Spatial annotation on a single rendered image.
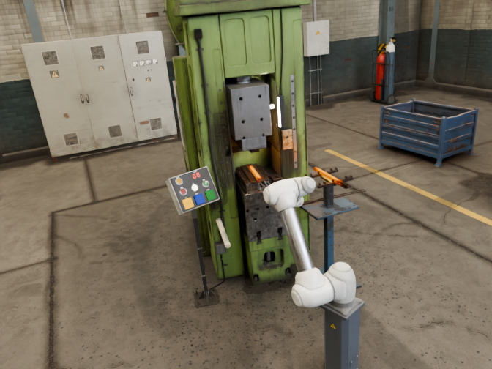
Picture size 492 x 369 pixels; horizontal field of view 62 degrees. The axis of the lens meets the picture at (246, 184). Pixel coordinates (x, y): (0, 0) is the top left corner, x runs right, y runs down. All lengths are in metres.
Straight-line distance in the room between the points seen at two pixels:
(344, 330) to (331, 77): 8.65
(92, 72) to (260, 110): 5.32
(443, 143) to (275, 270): 3.55
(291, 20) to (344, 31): 7.50
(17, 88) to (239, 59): 6.15
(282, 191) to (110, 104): 6.19
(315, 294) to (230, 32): 1.99
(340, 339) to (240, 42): 2.20
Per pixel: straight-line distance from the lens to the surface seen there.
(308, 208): 3.42
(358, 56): 11.18
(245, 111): 3.23
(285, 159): 3.57
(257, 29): 3.33
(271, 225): 3.55
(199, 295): 3.81
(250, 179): 3.46
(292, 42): 3.41
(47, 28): 8.79
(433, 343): 3.42
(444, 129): 6.41
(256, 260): 3.70
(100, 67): 8.20
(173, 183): 3.11
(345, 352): 2.81
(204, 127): 3.34
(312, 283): 2.43
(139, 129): 8.45
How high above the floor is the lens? 2.29
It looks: 23 degrees down
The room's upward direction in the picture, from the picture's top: 5 degrees counter-clockwise
